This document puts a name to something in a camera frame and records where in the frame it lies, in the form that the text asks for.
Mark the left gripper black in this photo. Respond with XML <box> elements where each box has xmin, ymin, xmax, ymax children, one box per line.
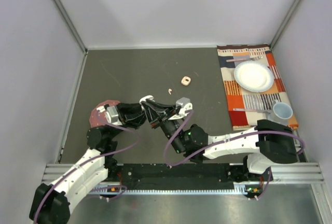
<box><xmin>108</xmin><ymin>103</ymin><xmax>148</xmax><ymax>141</ymax></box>

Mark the right aluminium corner post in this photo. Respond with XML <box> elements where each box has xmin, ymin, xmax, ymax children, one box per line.
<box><xmin>270</xmin><ymin>0</ymin><xmax>303</xmax><ymax>50</ymax></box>

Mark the pink polka dot plate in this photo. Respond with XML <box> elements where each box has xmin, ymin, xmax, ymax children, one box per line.
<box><xmin>89</xmin><ymin>100</ymin><xmax>120</xmax><ymax>128</ymax></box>

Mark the light blue cup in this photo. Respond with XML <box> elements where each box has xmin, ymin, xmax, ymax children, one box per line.
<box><xmin>267</xmin><ymin>100</ymin><xmax>293</xmax><ymax>125</ymax></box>

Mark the pink handled fork rear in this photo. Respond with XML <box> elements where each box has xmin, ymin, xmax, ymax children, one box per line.
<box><xmin>226</xmin><ymin>55</ymin><xmax>263</xmax><ymax>62</ymax></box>

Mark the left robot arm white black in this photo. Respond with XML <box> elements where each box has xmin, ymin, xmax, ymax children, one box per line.
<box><xmin>29</xmin><ymin>100</ymin><xmax>146</xmax><ymax>223</ymax></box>

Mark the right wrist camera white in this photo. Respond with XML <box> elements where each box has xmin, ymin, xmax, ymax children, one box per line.
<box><xmin>169</xmin><ymin>97</ymin><xmax>192</xmax><ymax>120</ymax></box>

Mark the patterned orange placemat cloth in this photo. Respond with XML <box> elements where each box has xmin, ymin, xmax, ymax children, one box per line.
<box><xmin>217</xmin><ymin>44</ymin><xmax>290</xmax><ymax>130</ymax></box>

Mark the white earbud charging case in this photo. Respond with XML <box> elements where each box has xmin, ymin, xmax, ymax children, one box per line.
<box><xmin>139</xmin><ymin>95</ymin><xmax>154</xmax><ymax>104</ymax></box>

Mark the left aluminium corner post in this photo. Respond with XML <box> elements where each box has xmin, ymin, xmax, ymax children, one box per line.
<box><xmin>52</xmin><ymin>0</ymin><xmax>88</xmax><ymax>53</ymax></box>

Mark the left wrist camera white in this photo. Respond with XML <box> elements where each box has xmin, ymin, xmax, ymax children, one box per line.
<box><xmin>96</xmin><ymin>104</ymin><xmax>122</xmax><ymax>126</ymax></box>

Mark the white paper plate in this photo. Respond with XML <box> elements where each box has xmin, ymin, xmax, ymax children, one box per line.
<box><xmin>233</xmin><ymin>61</ymin><xmax>274</xmax><ymax>93</ymax></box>

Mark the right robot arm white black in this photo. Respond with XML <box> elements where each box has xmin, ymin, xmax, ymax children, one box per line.
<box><xmin>140</xmin><ymin>95</ymin><xmax>302</xmax><ymax>180</ymax></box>

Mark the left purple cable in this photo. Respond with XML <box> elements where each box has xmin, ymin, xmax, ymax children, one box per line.
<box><xmin>32</xmin><ymin>109</ymin><xmax>142</xmax><ymax>224</ymax></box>

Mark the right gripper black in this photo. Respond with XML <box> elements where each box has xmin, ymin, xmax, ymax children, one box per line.
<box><xmin>143</xmin><ymin>99</ymin><xmax>187</xmax><ymax>153</ymax></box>

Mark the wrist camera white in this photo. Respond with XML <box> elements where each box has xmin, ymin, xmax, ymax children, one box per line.
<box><xmin>169</xmin><ymin>97</ymin><xmax>192</xmax><ymax>120</ymax></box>
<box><xmin>96</xmin><ymin>104</ymin><xmax>122</xmax><ymax>126</ymax></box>

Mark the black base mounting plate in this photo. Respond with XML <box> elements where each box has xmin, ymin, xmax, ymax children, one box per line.
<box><xmin>114</xmin><ymin>162</ymin><xmax>275</xmax><ymax>190</ymax></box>

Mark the aluminium corner post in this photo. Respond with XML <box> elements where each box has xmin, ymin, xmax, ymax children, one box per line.
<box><xmin>270</xmin><ymin>0</ymin><xmax>303</xmax><ymax>50</ymax></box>
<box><xmin>52</xmin><ymin>0</ymin><xmax>88</xmax><ymax>53</ymax></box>

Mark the pink earbud charging case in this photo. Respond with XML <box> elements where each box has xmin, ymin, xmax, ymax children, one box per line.
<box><xmin>181</xmin><ymin>76</ymin><xmax>191</xmax><ymax>86</ymax></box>

